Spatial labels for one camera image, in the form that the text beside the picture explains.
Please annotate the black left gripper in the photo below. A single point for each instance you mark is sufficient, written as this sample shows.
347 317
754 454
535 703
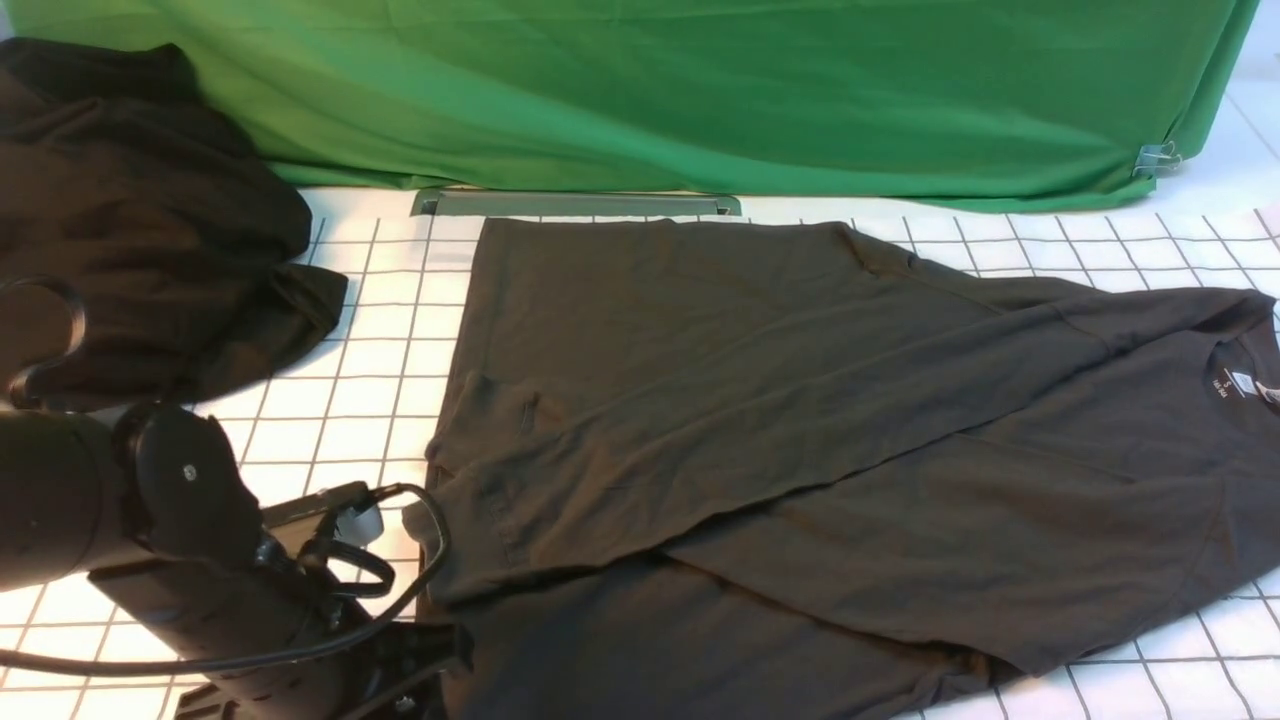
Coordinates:
202 614

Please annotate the dark gray long-sleeve top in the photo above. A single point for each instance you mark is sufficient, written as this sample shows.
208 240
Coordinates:
727 471

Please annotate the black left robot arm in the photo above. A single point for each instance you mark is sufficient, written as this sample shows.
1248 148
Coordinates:
88 492

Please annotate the dark clothes pile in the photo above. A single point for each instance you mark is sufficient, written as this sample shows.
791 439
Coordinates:
148 250

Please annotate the green backdrop cloth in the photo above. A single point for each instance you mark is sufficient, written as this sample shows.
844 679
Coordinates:
1001 106

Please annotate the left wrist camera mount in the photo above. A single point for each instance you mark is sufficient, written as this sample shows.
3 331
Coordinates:
348 514

